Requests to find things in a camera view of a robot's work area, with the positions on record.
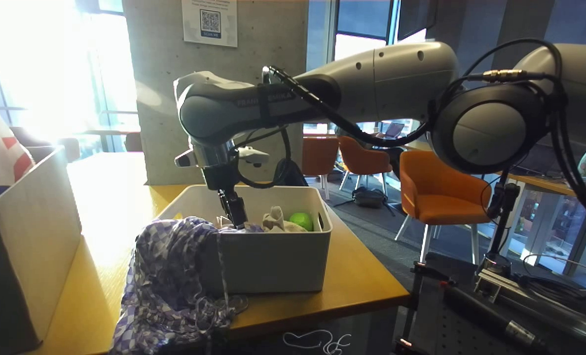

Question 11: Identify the cardboard box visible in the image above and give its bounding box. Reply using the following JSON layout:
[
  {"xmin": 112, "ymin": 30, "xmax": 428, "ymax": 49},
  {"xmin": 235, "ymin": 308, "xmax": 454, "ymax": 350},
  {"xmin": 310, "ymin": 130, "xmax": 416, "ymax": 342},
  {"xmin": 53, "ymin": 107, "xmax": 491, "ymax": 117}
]
[{"xmin": 0, "ymin": 146, "xmax": 83, "ymax": 355}]

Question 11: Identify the beige crumpled cloth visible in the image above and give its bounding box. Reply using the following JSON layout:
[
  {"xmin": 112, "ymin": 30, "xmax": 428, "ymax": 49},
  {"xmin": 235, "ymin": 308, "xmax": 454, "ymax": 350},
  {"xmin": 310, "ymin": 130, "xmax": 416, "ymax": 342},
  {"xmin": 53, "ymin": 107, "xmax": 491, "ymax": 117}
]
[{"xmin": 262, "ymin": 206, "xmax": 308, "ymax": 233}]

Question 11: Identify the wooden side table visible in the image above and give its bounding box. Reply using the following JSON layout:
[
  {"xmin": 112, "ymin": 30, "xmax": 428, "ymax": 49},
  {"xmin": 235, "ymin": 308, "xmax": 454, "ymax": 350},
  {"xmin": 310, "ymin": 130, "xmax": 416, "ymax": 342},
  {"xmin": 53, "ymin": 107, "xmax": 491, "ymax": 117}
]
[{"xmin": 495, "ymin": 170, "xmax": 586, "ymax": 277}]

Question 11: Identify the coil of black cable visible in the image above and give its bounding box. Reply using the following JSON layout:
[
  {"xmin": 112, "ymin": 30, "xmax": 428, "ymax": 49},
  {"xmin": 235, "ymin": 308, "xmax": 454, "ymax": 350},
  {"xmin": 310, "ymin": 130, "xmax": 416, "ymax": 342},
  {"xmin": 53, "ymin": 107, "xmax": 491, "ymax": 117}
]
[{"xmin": 513, "ymin": 273, "xmax": 586, "ymax": 311}]

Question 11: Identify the dark backpack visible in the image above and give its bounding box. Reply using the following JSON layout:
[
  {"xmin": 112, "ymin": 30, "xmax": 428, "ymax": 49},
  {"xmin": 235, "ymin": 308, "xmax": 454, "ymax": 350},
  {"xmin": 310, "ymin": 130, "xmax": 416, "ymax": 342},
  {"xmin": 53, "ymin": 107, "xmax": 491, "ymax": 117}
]
[{"xmin": 351, "ymin": 186, "xmax": 388, "ymax": 209}]

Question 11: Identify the white plastic basket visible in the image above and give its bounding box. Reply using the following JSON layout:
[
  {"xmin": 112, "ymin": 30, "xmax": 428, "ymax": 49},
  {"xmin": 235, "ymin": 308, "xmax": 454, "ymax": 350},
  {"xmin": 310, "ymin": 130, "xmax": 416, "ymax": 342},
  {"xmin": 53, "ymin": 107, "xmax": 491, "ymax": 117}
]
[{"xmin": 156, "ymin": 185, "xmax": 333, "ymax": 295}]

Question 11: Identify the green ball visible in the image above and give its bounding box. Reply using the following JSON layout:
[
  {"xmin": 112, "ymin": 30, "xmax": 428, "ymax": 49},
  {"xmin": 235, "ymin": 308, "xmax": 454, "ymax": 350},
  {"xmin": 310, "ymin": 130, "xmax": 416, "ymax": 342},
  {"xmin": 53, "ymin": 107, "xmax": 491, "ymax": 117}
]
[{"xmin": 289, "ymin": 212, "xmax": 315, "ymax": 232}]

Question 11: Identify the orange chair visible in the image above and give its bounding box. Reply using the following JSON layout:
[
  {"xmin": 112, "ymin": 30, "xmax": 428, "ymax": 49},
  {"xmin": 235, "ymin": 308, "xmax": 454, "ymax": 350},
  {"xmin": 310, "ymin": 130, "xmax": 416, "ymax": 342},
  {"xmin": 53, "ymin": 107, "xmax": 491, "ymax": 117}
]
[{"xmin": 395, "ymin": 149, "xmax": 494, "ymax": 265}]

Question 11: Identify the window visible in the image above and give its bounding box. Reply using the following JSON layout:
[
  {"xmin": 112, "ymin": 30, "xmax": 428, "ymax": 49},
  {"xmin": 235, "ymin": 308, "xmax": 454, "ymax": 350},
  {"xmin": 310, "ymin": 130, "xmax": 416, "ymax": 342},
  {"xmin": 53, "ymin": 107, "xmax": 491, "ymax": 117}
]
[
  {"xmin": 307, "ymin": 0, "xmax": 428, "ymax": 62},
  {"xmin": 0, "ymin": 0, "xmax": 141, "ymax": 153}
]

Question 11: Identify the row of orange chairs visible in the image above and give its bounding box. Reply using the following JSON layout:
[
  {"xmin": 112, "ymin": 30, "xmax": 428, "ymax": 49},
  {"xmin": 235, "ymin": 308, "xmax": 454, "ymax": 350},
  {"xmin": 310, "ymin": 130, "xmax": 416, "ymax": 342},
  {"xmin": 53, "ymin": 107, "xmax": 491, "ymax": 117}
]
[{"xmin": 302, "ymin": 135, "xmax": 394, "ymax": 201}]

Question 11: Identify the black bag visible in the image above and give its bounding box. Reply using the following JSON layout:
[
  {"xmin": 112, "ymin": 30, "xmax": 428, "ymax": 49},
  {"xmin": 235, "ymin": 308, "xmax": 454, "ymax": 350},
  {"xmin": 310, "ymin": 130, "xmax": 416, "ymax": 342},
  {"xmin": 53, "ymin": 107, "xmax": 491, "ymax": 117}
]
[{"xmin": 273, "ymin": 158, "xmax": 309, "ymax": 187}]

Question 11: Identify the white cable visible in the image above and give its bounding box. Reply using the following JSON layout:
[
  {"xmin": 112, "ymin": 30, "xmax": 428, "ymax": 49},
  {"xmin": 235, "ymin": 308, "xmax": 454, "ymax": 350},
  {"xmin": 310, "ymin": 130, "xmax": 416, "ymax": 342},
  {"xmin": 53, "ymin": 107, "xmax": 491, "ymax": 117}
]
[{"xmin": 282, "ymin": 329, "xmax": 353, "ymax": 355}]

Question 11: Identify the purple checkered cloth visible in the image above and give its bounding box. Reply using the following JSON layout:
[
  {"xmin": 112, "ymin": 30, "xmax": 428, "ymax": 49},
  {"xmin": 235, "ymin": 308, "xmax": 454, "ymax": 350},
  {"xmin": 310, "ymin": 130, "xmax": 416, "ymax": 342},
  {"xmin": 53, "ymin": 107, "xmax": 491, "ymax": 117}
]
[{"xmin": 110, "ymin": 216, "xmax": 249, "ymax": 355}]

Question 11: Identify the dark armchair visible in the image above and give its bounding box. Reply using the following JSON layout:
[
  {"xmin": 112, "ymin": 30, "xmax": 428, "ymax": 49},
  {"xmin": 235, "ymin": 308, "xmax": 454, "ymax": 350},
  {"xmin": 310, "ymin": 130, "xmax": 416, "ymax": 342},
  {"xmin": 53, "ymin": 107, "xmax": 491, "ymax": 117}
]
[{"xmin": 9, "ymin": 126, "xmax": 81, "ymax": 164}]

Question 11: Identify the paper notice with code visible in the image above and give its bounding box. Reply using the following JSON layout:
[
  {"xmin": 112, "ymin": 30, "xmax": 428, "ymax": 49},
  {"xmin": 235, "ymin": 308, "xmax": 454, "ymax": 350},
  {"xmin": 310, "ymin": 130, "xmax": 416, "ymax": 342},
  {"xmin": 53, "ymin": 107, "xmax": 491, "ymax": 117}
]
[{"xmin": 182, "ymin": 0, "xmax": 239, "ymax": 48}]

